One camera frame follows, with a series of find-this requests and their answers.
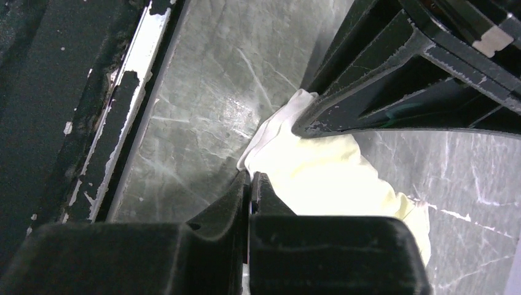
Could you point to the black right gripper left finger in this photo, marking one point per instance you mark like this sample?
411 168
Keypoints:
201 256

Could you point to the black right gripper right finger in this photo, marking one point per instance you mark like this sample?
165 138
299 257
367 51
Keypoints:
291 254

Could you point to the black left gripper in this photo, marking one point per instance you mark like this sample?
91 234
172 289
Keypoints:
373 78

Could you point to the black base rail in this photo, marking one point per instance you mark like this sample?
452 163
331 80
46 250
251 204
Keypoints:
74 75

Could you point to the cream yellow underwear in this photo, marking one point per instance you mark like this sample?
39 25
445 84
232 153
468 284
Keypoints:
327 176

